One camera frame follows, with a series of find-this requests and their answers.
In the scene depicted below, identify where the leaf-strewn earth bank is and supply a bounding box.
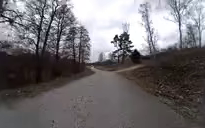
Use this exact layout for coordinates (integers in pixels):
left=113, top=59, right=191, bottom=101
left=117, top=47, right=205, bottom=125

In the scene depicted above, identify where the pale side path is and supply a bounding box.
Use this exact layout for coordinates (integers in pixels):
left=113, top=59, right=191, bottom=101
left=114, top=63, right=146, bottom=74

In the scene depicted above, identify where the dark evergreen bush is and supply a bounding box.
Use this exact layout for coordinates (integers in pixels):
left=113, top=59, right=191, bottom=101
left=130, top=49, right=142, bottom=65

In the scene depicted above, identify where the row of bare trees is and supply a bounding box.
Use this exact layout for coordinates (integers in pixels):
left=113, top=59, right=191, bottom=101
left=0, top=0, right=92, bottom=64

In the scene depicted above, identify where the grey asphalt road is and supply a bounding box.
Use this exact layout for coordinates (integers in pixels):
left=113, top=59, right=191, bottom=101
left=0, top=65, right=204, bottom=128

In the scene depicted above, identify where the dark brown hedge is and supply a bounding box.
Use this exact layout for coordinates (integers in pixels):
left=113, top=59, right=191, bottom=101
left=0, top=50, right=88, bottom=92

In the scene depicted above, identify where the brown grass verge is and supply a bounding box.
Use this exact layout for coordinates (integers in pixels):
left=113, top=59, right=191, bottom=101
left=0, top=67, right=96, bottom=105

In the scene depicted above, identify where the group of bare trees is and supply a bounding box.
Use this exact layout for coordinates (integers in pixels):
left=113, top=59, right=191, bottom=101
left=164, top=0, right=205, bottom=50

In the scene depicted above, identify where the dark pine tree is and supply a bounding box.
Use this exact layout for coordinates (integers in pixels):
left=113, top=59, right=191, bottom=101
left=110, top=31, right=135, bottom=64

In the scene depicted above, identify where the bare birch tree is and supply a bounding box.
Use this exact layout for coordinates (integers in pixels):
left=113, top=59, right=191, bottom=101
left=138, top=2, right=160, bottom=55

